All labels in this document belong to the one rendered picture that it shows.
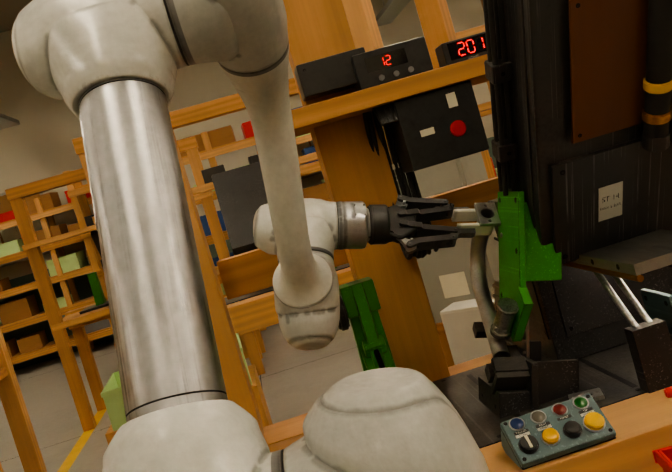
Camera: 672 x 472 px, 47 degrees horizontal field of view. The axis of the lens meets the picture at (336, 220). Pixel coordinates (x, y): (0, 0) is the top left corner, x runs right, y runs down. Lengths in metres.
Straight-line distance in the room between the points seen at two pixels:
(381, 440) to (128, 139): 0.42
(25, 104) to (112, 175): 10.91
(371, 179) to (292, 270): 0.51
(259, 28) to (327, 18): 0.76
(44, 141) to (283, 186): 10.54
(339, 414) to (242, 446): 0.10
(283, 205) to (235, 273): 0.61
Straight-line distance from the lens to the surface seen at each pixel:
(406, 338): 1.73
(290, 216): 1.18
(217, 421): 0.73
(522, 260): 1.38
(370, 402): 0.68
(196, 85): 11.44
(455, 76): 1.62
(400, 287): 1.71
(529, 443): 1.20
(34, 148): 11.67
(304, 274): 1.23
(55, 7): 0.97
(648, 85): 1.29
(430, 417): 0.68
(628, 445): 1.25
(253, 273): 1.76
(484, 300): 1.50
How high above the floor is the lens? 1.39
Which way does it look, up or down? 3 degrees down
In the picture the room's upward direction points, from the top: 16 degrees counter-clockwise
